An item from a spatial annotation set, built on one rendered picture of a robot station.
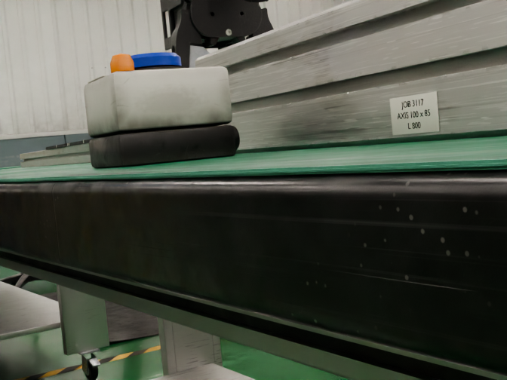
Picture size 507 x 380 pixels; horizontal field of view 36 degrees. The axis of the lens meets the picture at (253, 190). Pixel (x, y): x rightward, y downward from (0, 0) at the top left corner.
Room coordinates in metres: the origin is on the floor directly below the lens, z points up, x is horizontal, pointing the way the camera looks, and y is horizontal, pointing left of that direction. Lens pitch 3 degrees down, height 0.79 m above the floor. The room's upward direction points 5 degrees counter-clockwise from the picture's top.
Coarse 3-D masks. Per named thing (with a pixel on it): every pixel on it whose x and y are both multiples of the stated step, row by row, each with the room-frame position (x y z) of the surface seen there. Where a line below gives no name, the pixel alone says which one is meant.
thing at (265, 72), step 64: (384, 0) 0.43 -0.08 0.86; (448, 0) 0.40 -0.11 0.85; (256, 64) 0.60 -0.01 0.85; (320, 64) 0.50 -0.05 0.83; (384, 64) 0.44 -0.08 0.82; (448, 64) 0.40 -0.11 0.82; (256, 128) 0.59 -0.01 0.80; (320, 128) 0.50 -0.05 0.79; (384, 128) 0.44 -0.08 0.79; (448, 128) 0.39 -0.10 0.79
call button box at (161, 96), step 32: (96, 96) 0.53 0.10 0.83; (128, 96) 0.49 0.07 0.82; (160, 96) 0.50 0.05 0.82; (192, 96) 0.51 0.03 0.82; (224, 96) 0.52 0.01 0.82; (96, 128) 0.54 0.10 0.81; (128, 128) 0.49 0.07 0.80; (160, 128) 0.51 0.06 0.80; (192, 128) 0.51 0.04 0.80; (224, 128) 0.52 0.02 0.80; (96, 160) 0.55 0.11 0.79; (128, 160) 0.49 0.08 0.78; (160, 160) 0.50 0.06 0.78
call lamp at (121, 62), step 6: (120, 54) 0.50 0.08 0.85; (126, 54) 0.50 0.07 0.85; (114, 60) 0.50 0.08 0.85; (120, 60) 0.50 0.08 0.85; (126, 60) 0.50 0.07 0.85; (132, 60) 0.50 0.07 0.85; (114, 66) 0.50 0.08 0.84; (120, 66) 0.50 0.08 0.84; (126, 66) 0.50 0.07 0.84; (132, 66) 0.50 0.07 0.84
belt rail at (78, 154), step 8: (80, 144) 1.23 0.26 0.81; (88, 144) 1.18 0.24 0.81; (32, 152) 1.60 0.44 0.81; (40, 152) 1.53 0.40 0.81; (48, 152) 1.45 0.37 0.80; (56, 152) 1.39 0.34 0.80; (64, 152) 1.33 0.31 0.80; (72, 152) 1.28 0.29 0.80; (80, 152) 1.26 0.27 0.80; (88, 152) 1.21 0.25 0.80; (24, 160) 1.74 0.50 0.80; (32, 160) 1.65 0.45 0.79; (40, 160) 1.54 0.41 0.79; (48, 160) 1.46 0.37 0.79; (56, 160) 1.40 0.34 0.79; (64, 160) 1.34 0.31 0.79; (72, 160) 1.28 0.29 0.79; (80, 160) 1.23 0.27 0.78; (88, 160) 1.19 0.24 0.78
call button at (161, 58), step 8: (136, 56) 0.53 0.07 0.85; (144, 56) 0.53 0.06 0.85; (152, 56) 0.52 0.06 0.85; (160, 56) 0.53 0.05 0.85; (168, 56) 0.53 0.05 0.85; (176, 56) 0.54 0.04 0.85; (136, 64) 0.53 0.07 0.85; (144, 64) 0.52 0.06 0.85; (152, 64) 0.52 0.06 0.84; (160, 64) 0.53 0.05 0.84; (168, 64) 0.53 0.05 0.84; (176, 64) 0.53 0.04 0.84
